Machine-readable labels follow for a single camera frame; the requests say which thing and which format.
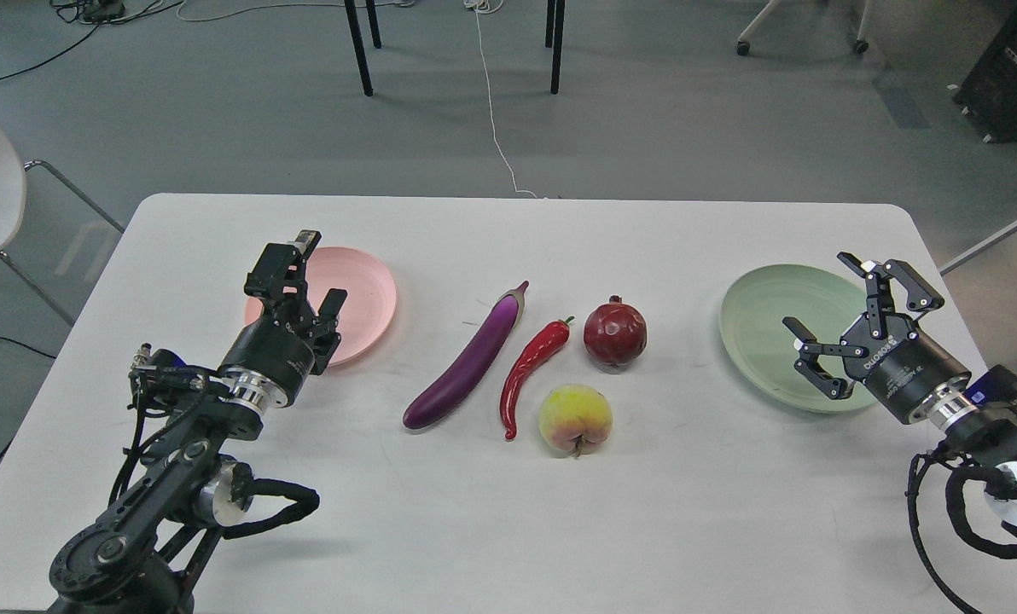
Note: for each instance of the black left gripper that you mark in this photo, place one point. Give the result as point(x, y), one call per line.
point(270, 360)

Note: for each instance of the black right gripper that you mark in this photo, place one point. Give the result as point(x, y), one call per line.
point(909, 367)

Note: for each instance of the purple eggplant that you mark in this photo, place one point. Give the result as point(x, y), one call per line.
point(467, 370)

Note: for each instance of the red pomegranate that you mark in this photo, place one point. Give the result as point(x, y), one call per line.
point(615, 333)

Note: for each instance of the red chili pepper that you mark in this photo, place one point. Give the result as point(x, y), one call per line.
point(543, 345)

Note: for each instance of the yellow pink peach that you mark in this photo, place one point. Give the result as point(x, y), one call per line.
point(575, 419)

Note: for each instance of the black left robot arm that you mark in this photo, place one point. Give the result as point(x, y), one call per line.
point(177, 494)

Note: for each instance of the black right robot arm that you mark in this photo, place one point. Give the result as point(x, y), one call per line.
point(979, 422)

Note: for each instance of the green plate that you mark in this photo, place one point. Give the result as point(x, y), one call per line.
point(761, 347)

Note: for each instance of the pink plate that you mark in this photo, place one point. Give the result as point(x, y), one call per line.
point(371, 299)

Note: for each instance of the white office chair base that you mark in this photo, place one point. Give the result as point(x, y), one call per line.
point(792, 26)

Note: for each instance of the black table legs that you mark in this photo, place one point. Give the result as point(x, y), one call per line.
point(553, 31)

